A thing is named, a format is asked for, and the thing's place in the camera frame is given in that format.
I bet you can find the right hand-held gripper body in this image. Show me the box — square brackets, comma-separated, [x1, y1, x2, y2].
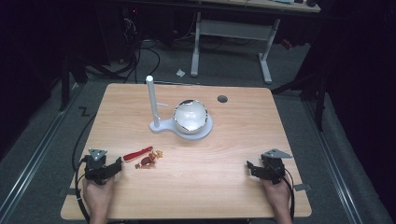
[260, 148, 287, 185]

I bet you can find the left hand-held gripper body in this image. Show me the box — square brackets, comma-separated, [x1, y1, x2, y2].
[83, 148, 117, 187]

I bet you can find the toy figure keychain red strap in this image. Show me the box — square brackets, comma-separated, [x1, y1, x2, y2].
[122, 146, 163, 170]

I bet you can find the white stand with pole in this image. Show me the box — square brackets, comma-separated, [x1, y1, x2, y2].
[145, 75, 214, 141]

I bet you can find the person's left hand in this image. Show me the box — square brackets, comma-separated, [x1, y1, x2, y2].
[82, 175, 116, 216]

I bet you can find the person's right hand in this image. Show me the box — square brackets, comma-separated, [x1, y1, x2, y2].
[260, 175, 293, 218]

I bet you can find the grey tape piece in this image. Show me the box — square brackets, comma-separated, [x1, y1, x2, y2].
[58, 186, 78, 198]
[293, 183, 313, 192]

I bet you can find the black tripod stand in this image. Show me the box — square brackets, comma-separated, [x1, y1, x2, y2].
[270, 59, 332, 133]

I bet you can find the black metal stand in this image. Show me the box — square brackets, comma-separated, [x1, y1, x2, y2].
[57, 52, 90, 112]

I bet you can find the white-framed wooden desk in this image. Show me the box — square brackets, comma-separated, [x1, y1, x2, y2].
[190, 0, 322, 86]

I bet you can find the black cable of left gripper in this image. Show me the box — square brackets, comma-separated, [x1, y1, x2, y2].
[71, 112, 98, 224]

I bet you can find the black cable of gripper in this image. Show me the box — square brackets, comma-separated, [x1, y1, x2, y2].
[280, 167, 297, 220]
[71, 112, 98, 224]

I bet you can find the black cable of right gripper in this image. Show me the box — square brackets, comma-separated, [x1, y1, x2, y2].
[280, 167, 297, 220]

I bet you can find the metal floor rail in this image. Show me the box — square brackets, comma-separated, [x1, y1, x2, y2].
[0, 83, 82, 220]
[302, 99, 365, 224]

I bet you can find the bundle of black floor cables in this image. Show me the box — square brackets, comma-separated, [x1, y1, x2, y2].
[83, 15, 163, 84]

